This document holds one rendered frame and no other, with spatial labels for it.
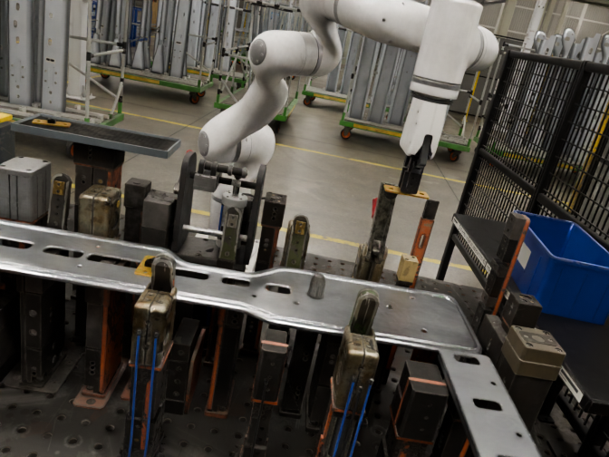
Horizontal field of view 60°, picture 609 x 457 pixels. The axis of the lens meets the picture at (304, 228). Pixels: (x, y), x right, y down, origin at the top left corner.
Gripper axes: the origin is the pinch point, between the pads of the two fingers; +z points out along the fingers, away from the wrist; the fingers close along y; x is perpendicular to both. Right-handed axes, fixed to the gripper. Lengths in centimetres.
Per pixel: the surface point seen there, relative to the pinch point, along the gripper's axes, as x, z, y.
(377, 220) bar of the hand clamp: -1.2, 14.0, -13.9
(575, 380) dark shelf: 32.3, 24.4, 20.0
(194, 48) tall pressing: -225, 67, -932
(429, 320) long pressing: 10.7, 27.2, 2.8
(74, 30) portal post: -314, 44, -613
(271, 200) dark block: -25.1, 15.4, -18.8
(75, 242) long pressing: -63, 27, -5
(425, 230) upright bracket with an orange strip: 10.1, 14.6, -14.7
